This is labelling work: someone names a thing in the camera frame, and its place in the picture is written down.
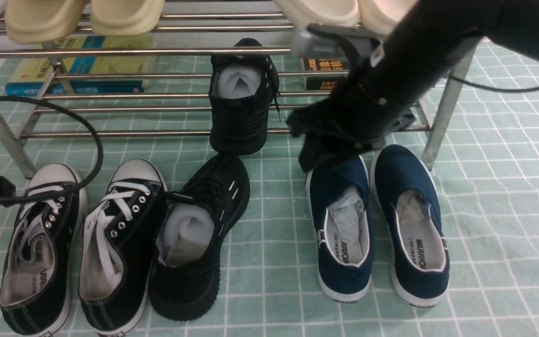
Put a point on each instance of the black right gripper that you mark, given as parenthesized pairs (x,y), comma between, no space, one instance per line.
(343,125)

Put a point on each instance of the navy slip-on shoe right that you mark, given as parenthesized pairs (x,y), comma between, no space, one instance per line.
(406,195)

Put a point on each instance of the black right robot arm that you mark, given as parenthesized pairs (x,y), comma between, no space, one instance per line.
(382,85)

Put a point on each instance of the black canvas sneaker left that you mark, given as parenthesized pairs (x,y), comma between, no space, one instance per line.
(35,295)

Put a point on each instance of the black canvas sneaker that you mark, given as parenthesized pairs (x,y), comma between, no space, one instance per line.
(118,248)
(35,295)

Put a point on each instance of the beige slipper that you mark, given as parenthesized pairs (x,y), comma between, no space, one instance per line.
(113,18)
(38,21)

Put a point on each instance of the navy slip-on shoe left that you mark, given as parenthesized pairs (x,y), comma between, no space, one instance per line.
(338,198)

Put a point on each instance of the silver metal shoe rack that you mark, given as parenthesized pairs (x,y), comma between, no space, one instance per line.
(57,85)

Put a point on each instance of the navy slip-on shoe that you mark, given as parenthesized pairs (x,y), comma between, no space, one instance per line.
(406,195)
(338,198)

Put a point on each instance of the black orange book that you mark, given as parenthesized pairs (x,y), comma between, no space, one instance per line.
(323,74)

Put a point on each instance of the cream slipper far right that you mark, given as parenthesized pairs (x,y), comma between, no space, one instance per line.
(381,16)

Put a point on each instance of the cream slipper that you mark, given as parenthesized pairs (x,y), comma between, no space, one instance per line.
(381,16)
(327,12)

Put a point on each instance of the black canvas sneaker right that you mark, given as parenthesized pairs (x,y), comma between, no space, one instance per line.
(118,248)

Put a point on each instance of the beige slipper far left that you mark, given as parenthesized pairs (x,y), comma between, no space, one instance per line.
(38,21)

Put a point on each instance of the black knit sneaker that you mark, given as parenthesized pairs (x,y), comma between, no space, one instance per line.
(242,90)
(186,274)

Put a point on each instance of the green checkered cloth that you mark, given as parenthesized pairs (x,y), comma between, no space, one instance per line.
(487,179)

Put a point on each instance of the yellow blue book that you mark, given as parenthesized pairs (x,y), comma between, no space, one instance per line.
(29,76)

